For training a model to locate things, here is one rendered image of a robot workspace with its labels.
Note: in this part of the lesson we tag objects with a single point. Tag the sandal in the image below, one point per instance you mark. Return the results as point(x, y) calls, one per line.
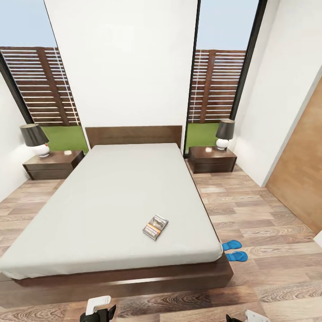
point(240, 256)
point(232, 245)

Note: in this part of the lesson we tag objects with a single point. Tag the nightstand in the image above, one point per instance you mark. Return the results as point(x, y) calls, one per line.
point(210, 159)
point(57, 165)

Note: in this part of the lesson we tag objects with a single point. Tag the sliding door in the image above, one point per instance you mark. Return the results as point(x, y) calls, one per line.
point(296, 179)

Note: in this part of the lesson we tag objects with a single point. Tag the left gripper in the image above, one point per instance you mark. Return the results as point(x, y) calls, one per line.
point(102, 315)

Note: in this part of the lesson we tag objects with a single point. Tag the hardback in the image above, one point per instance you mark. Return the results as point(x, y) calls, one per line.
point(156, 225)

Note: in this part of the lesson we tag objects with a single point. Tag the bed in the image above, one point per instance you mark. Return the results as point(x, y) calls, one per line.
point(88, 241)

